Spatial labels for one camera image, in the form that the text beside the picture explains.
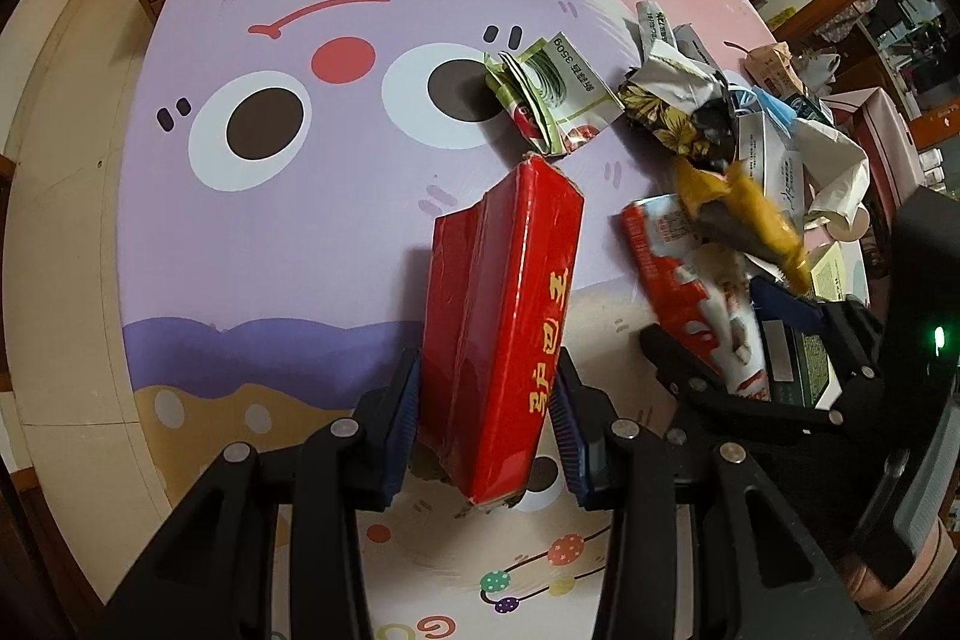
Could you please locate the white Kinder chocolate wrapper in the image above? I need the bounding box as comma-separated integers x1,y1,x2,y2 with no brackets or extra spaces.
620,195,771,401

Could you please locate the red cigarette box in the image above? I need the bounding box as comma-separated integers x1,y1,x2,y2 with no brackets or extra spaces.
418,154,584,505

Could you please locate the yellow foil snack wrapper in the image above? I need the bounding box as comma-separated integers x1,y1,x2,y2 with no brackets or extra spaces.
672,156,814,296

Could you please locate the silver cardboard box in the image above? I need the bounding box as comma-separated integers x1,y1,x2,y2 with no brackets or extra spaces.
737,110,805,232

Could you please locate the pistachio chocolate paper box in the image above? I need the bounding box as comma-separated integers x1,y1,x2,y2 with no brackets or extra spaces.
811,242,871,305

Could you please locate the crumpled white paper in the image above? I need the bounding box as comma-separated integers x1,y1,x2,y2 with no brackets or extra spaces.
793,117,871,220

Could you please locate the black gold crumpled wrapper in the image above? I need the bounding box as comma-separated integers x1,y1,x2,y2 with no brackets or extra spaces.
617,81,737,170

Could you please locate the green white crumpled wrapper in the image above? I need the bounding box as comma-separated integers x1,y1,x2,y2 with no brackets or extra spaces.
482,32,625,159

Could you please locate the blue face mask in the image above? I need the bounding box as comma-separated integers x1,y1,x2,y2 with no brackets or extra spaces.
754,86,797,135

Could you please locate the silver torn foil wrapper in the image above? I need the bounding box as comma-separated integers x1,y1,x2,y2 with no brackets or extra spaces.
636,0,719,71

